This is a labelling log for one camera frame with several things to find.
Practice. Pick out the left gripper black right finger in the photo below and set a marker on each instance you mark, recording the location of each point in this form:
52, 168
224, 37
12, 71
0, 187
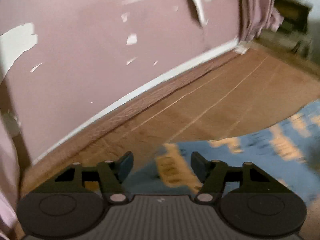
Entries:
248, 199

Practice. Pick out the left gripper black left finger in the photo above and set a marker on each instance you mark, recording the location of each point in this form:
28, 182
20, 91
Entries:
75, 200

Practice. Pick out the blue car-print pants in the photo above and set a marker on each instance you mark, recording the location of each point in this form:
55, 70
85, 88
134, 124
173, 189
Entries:
288, 151

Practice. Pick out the left pink satin curtain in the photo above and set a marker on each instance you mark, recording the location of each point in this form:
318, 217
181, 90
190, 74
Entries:
14, 161

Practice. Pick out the pink satin curtain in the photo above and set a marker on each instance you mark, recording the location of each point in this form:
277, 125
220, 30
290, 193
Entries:
14, 161
257, 15

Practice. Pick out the brown bamboo bed mat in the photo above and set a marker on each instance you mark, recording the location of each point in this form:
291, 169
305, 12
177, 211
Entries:
249, 93

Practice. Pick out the white tag on mat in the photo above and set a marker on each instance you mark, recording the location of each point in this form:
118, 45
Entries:
241, 49

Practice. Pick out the wooden side shelf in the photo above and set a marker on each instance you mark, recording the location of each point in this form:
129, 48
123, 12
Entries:
292, 35

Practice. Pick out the right pink satin curtain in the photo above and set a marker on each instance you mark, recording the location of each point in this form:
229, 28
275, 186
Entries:
257, 15

